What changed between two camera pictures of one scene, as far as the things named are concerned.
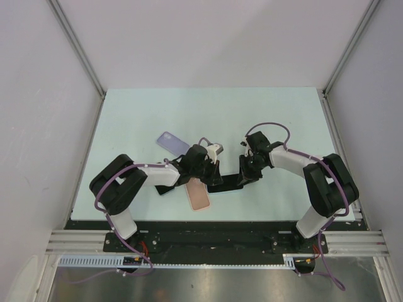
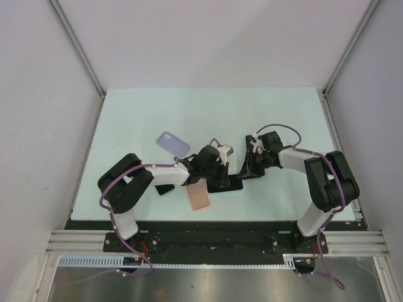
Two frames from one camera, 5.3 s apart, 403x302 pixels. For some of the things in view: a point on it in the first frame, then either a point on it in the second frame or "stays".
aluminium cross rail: [354, 242] stays
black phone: [230, 182] stays
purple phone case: [172, 143] stays
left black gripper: [215, 177] -> [223, 170]
